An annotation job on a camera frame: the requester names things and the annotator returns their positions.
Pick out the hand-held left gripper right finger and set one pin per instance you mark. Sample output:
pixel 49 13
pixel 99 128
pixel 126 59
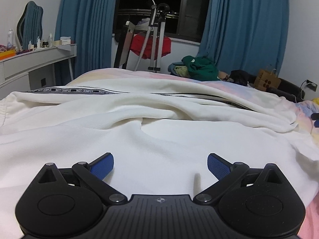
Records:
pixel 219 166

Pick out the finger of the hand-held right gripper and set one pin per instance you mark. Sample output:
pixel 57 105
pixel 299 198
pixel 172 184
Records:
pixel 316 117

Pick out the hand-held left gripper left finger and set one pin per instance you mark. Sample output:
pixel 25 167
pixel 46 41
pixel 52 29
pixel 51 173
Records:
pixel 102 166

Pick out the white pants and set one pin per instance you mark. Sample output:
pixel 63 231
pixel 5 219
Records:
pixel 149 134

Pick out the black clothes pile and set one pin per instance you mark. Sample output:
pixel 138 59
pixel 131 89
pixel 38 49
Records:
pixel 239 78

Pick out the yellow blanket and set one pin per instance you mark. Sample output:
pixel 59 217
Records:
pixel 315 102

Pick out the black sofa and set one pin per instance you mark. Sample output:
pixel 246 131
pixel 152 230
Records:
pixel 289 89

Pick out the brown paper bag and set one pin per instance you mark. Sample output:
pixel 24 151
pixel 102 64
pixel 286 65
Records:
pixel 266 82

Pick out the beige plush toy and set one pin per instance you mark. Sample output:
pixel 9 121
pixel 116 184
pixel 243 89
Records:
pixel 224 75

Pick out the green garment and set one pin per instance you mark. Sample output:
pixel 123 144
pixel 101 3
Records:
pixel 201 69

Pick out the yellow-green cloth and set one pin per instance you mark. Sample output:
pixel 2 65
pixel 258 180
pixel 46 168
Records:
pixel 181 71

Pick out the blue curtain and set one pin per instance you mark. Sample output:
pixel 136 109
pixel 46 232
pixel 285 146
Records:
pixel 244 29
pixel 84 29

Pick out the red cloth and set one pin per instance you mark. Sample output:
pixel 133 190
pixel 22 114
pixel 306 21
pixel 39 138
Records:
pixel 139 46

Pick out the black framed board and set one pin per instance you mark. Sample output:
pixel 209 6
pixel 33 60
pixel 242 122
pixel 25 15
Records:
pixel 125 42

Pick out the white dressing table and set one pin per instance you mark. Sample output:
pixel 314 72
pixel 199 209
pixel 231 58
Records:
pixel 25 62

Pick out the white tissue box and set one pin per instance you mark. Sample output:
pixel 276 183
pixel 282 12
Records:
pixel 65 41

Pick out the white bottle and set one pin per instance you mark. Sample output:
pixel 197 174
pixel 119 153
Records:
pixel 50 40

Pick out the small bottle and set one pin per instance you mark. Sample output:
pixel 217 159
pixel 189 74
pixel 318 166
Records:
pixel 30 45
pixel 38 42

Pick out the orange tray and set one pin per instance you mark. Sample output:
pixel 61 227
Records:
pixel 7 54

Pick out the white cloth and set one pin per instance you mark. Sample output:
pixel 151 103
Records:
pixel 142 24

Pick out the garment steamer stand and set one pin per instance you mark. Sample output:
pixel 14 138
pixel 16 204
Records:
pixel 160 29

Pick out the wavy framed mirror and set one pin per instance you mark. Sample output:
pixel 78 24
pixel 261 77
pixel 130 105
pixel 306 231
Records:
pixel 31 27

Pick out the white spray can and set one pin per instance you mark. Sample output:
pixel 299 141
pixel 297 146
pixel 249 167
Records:
pixel 10 38

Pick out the wall socket with charger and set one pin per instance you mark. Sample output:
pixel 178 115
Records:
pixel 311 86

